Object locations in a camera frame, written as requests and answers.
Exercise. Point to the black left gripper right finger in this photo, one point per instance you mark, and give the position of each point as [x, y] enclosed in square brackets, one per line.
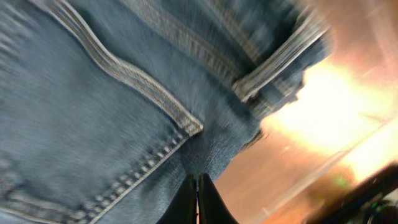
[212, 209]

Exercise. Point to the dark blue jeans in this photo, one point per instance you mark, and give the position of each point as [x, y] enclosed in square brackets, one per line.
[106, 105]

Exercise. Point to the clear plastic storage bin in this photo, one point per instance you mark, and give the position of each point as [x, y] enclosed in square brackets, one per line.
[341, 130]

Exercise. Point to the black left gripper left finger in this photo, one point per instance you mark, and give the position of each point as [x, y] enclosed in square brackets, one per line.
[183, 208]

